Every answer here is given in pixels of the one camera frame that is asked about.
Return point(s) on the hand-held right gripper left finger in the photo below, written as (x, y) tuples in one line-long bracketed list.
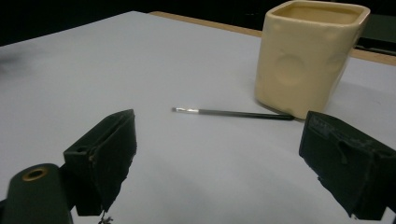
[(102, 155)]

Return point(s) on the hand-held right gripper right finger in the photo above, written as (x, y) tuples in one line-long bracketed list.
[(351, 161)]

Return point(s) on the cream square ceramic cup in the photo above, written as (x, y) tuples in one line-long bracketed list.
[(295, 62)]

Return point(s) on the thin black pencil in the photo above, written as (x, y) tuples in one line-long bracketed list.
[(243, 114)]

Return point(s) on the white paper sheet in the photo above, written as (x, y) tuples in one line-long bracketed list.
[(155, 62)]

